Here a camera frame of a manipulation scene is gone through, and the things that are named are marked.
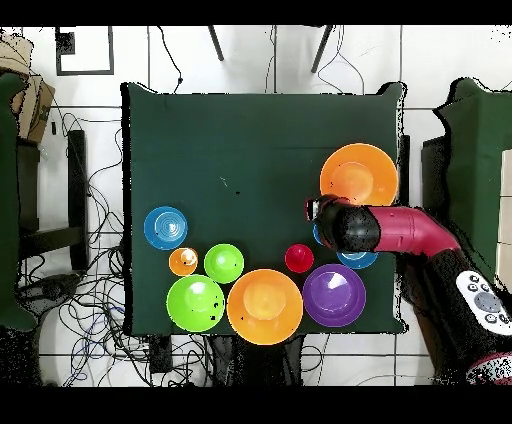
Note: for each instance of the black metal stand frame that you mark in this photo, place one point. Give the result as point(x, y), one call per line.
point(78, 180)

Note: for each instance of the purple bowl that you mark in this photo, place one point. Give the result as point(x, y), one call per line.
point(334, 296)

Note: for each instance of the large orange bowl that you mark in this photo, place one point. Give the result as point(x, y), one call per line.
point(358, 172)
point(264, 306)

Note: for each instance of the black pedestal foot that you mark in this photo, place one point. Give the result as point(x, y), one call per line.
point(52, 288)

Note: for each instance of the black tripod leg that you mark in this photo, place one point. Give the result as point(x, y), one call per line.
point(216, 44)
point(321, 50)

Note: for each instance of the blue cup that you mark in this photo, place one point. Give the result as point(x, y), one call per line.
point(316, 236)

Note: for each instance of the red cup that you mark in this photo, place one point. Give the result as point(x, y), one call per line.
point(299, 258)

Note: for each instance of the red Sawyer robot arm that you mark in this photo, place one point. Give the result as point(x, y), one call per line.
point(408, 230)

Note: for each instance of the black power strip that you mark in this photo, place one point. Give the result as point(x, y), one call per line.
point(160, 356)

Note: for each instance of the small green bowl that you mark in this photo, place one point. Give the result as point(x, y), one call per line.
point(224, 263)

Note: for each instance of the dark green table cloth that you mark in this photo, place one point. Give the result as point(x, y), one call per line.
point(240, 140)

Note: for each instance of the orange cup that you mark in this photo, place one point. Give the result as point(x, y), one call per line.
point(182, 262)

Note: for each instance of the cardboard box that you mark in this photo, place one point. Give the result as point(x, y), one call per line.
point(36, 108)

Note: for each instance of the white box stack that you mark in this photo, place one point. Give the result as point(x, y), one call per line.
point(506, 180)

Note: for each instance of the large green bowl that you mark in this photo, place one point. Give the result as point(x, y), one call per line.
point(195, 302)

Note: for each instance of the blue bowl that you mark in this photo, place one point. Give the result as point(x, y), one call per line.
point(356, 260)
point(165, 228)

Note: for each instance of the black floor frame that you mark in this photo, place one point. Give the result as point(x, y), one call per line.
point(65, 43)

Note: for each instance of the dark green covered table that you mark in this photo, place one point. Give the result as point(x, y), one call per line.
point(8, 200)
point(476, 180)

